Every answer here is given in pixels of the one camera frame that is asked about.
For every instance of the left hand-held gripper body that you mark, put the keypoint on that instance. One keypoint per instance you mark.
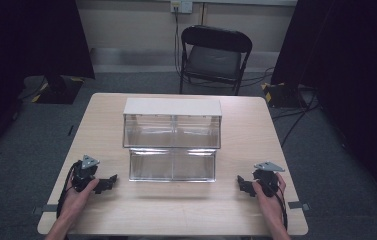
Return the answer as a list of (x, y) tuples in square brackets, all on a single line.
[(82, 173)]

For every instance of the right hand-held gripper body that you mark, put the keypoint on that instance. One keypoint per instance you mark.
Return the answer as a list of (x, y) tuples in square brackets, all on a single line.
[(268, 180)]

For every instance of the clear plastic drawer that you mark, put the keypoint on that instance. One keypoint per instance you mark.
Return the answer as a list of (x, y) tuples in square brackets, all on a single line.
[(172, 166)]

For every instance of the person's right hand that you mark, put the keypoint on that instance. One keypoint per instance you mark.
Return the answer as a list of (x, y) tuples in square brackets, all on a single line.
[(272, 206)]

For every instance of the person's left hand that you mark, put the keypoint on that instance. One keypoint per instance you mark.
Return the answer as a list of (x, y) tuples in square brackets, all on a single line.
[(74, 201)]

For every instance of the grey tape strip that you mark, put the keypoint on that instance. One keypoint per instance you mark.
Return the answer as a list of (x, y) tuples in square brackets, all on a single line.
[(298, 205), (44, 209)]

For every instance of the small dark floor marker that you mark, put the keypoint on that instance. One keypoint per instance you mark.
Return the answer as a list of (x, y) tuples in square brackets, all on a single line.
[(70, 130)]

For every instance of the black box with yellow stripes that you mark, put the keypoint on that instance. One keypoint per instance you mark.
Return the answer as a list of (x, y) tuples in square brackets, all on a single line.
[(281, 96)]

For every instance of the black stand base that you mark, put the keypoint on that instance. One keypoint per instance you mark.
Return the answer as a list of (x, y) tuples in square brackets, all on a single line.
[(59, 91)]

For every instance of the white-topped clear drawer cabinet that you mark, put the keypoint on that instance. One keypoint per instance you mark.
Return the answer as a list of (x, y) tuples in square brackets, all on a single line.
[(172, 107)]

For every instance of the black folding chair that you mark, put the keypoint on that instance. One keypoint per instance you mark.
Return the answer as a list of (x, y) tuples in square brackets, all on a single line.
[(214, 61)]

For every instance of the dark curtain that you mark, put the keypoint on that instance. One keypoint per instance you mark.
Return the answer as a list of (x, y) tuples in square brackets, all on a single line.
[(352, 83), (26, 43)]

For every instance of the white wall outlet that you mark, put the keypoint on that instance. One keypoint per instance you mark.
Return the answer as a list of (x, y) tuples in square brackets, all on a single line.
[(181, 6)]

